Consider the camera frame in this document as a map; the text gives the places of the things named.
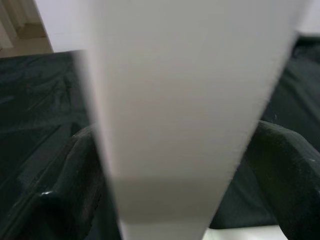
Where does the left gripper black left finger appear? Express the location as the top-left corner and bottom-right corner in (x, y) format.
(23, 124), (122, 240)

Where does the white plastic table leg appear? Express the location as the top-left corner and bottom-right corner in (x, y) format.
(74, 0), (308, 240)

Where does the white plastic table top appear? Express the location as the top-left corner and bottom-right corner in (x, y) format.
(204, 223), (287, 240)

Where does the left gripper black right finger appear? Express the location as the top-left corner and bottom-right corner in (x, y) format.
(246, 119), (320, 240)

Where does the black nylon cloth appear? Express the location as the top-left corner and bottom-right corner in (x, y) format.
(0, 29), (320, 240)

